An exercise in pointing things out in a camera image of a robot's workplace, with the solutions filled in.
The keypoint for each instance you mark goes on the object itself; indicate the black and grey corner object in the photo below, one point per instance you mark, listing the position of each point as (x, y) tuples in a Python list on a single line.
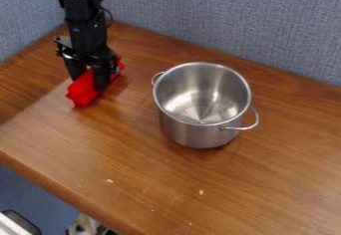
[(13, 224)]

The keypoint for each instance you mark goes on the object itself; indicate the white object below table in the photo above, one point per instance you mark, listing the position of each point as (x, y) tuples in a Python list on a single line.
[(87, 226)]

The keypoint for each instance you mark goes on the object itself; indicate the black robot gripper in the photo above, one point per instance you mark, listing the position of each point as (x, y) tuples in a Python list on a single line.
[(84, 48)]

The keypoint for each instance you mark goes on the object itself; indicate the stainless steel pot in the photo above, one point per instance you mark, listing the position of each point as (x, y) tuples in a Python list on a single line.
[(203, 99)]

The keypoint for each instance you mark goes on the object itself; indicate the red rectangular block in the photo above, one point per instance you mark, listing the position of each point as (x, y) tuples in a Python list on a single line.
[(82, 92)]

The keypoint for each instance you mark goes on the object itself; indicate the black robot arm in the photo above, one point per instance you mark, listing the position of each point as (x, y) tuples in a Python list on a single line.
[(88, 4)]

